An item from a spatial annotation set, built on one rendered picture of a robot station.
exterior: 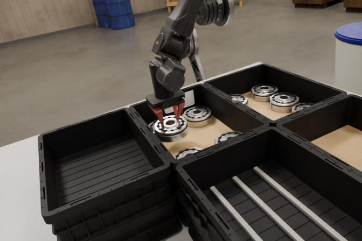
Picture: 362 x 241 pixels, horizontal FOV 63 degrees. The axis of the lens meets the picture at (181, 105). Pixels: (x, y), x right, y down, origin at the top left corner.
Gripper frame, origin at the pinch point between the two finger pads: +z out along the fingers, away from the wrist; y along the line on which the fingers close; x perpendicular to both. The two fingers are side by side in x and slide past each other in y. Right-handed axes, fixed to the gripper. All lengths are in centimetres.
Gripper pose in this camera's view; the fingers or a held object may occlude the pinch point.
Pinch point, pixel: (169, 120)
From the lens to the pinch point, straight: 89.6
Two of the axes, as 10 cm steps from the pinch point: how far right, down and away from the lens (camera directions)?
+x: -4.2, -4.0, 8.1
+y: 9.0, -3.2, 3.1
